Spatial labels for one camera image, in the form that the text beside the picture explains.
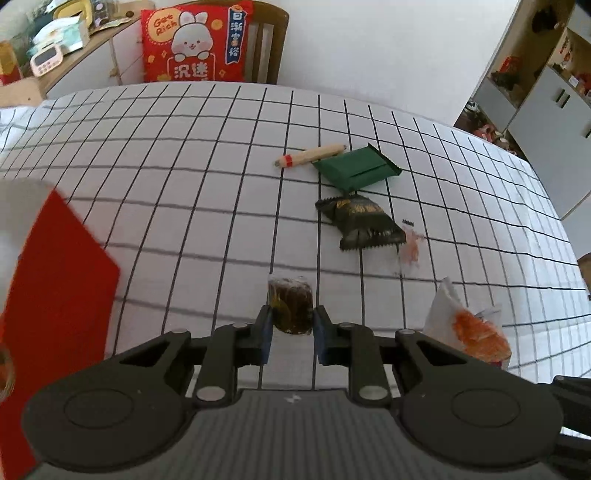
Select dark brown snack packet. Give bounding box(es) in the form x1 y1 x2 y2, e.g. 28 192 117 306
267 276 314 335

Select wooden side cabinet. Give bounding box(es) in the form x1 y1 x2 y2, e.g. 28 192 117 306
0 0 157 108

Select red rabbit cushion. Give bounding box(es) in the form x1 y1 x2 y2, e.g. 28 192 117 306
140 1 253 82

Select clear pink wrapper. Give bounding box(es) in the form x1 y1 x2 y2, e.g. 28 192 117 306
399 219 426 277

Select white orange snack packet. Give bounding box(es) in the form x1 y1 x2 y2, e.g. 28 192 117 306
423 277 512 370

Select beige sausage stick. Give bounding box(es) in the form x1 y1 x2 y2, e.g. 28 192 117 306
274 144 346 168

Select green snack packet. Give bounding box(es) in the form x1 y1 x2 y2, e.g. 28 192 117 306
312 144 402 194

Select yellow box on cabinet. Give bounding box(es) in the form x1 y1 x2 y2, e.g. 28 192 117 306
52 0 94 25

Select wooden chair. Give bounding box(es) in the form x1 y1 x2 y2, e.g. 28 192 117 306
184 0 292 86

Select black snack packet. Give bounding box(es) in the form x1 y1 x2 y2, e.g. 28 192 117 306
315 195 407 251

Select orange drink bottle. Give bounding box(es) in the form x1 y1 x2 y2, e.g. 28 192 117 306
0 41 22 86

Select red cardboard box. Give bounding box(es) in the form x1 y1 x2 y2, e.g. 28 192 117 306
1 179 120 479

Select white checked tablecloth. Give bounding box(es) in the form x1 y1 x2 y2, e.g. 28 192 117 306
1 82 590 382

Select white storage cabinet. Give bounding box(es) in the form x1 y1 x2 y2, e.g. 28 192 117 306
472 1 590 218

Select pink digital timer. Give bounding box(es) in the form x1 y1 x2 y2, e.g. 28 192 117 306
29 44 64 78

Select tissue box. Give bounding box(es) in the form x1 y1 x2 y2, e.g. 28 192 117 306
27 16 90 57

